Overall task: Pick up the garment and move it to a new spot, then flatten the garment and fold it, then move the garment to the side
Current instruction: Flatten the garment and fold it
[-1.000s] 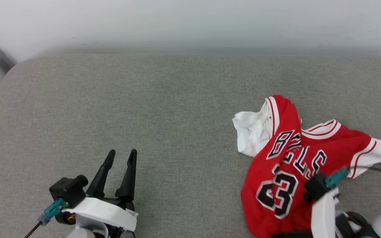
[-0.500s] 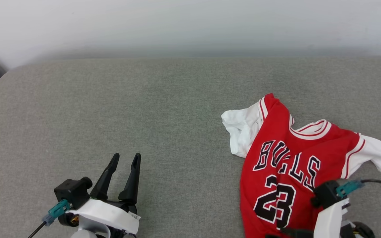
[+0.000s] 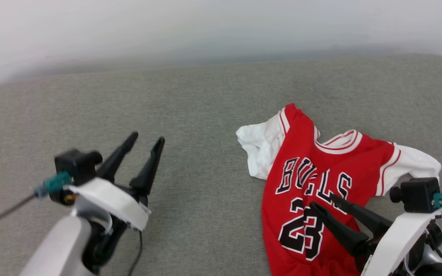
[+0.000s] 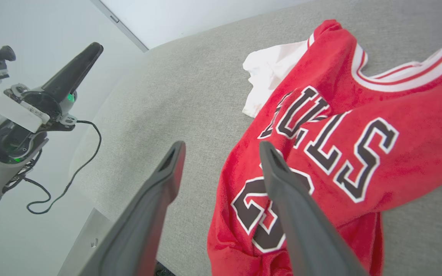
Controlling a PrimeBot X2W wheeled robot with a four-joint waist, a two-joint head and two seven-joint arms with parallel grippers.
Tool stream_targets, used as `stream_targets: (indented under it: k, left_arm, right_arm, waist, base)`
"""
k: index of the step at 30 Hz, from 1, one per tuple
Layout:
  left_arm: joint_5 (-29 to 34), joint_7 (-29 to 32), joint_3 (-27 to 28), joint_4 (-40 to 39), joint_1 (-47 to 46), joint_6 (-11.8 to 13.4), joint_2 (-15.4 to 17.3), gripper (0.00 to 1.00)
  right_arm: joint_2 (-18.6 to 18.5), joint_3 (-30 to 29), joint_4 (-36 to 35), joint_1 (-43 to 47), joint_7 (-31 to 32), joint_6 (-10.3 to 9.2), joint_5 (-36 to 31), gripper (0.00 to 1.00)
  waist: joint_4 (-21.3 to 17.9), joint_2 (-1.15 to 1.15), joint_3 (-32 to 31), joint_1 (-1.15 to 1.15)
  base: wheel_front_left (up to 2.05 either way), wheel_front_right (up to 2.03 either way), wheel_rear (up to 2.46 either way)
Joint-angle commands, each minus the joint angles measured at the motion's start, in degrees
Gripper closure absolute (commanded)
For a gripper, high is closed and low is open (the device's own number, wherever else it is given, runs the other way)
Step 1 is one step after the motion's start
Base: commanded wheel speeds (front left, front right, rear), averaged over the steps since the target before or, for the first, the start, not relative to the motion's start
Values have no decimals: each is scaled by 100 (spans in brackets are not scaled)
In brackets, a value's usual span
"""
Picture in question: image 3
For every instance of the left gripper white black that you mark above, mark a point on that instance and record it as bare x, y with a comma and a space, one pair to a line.
113, 203

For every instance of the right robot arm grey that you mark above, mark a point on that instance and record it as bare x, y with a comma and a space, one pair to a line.
432, 257

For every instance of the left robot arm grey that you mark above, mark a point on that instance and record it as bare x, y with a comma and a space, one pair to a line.
60, 249

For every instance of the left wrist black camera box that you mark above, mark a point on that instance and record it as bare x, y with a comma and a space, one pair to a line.
75, 168

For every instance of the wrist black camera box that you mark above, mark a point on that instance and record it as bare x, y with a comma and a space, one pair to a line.
75, 168
420, 193

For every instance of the red and white basketball jersey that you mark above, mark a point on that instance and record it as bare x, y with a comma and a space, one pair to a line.
313, 184

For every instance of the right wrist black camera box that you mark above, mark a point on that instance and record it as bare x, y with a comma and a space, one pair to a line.
420, 193

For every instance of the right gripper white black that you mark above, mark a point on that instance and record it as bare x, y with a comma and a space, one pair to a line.
397, 237

